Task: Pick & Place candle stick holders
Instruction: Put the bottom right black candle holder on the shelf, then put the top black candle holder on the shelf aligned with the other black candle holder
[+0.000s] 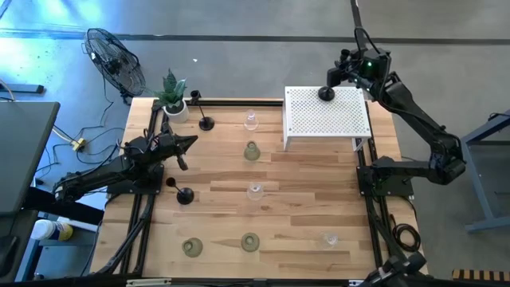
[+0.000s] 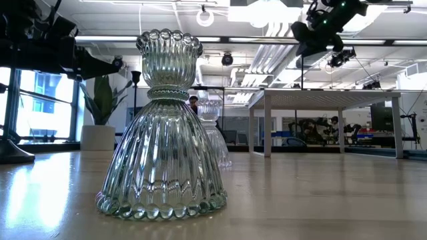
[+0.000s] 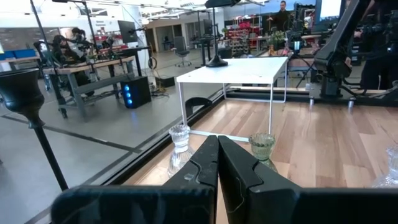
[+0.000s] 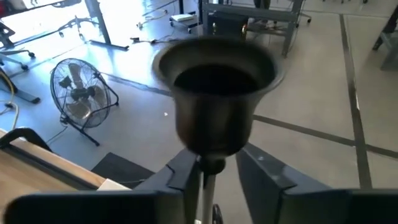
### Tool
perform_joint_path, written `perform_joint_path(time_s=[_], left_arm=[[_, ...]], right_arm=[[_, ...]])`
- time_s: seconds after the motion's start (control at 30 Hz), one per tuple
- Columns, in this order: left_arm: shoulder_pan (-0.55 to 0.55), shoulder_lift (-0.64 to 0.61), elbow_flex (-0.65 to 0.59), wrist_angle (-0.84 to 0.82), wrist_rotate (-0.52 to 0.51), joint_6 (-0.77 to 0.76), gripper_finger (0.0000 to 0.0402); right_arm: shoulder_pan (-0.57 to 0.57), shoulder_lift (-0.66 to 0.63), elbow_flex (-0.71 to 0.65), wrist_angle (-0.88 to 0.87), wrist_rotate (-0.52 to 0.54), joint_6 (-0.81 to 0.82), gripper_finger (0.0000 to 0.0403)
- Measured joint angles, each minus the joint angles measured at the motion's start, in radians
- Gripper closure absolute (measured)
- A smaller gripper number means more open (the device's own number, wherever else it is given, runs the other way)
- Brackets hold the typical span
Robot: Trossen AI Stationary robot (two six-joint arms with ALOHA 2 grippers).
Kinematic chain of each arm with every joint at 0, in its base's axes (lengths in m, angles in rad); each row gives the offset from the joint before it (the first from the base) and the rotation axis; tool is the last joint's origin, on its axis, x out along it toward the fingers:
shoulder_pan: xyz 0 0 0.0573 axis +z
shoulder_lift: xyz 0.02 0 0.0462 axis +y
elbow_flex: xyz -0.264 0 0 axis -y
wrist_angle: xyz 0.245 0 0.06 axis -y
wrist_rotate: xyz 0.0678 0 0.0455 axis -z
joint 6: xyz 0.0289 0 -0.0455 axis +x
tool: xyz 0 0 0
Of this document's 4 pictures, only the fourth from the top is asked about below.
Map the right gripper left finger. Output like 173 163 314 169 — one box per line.
2 148 203 224

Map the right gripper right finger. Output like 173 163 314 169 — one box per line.
236 142 398 224

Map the black tall candlestick holder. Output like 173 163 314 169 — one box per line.
151 35 285 224

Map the black floor fan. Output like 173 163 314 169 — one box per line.
49 58 120 147

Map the black desk foot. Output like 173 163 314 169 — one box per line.
0 70 41 105

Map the black-legged office desk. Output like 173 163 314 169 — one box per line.
0 0 130 51

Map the grey office chair base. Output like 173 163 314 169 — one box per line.
0 49 37 71

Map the black computer tower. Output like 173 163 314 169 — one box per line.
206 12 249 40

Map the wheeled dolly with white box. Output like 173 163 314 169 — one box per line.
169 12 200 34

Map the black aluminium table frame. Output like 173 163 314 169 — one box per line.
0 126 100 191

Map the yellow cable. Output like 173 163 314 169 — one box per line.
0 67 20 131

